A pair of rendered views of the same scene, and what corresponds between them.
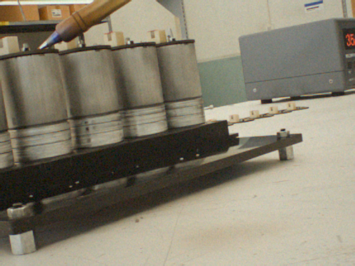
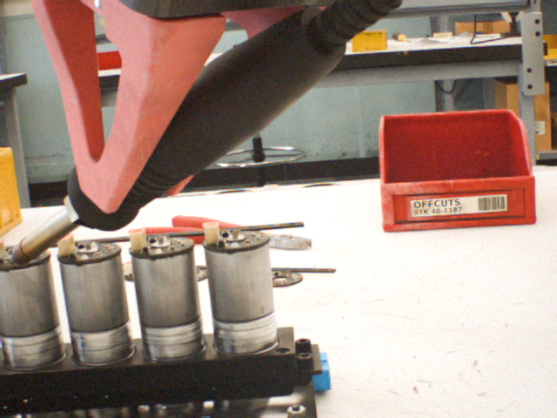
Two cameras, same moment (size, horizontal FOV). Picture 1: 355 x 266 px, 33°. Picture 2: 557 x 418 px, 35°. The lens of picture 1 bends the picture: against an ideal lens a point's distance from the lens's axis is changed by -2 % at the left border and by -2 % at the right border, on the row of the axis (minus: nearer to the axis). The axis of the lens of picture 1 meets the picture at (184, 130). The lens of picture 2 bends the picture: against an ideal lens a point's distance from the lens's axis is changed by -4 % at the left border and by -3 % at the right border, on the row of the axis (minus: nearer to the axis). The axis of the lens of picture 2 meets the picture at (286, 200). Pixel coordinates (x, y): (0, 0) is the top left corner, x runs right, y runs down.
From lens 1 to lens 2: 0.29 m
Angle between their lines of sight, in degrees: 48
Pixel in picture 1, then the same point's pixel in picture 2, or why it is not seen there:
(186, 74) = (227, 291)
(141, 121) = (148, 341)
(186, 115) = (225, 340)
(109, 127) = (90, 347)
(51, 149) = (16, 360)
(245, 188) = not seen: outside the picture
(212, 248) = not seen: outside the picture
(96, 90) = (77, 307)
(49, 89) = (14, 305)
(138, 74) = (144, 290)
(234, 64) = not seen: outside the picture
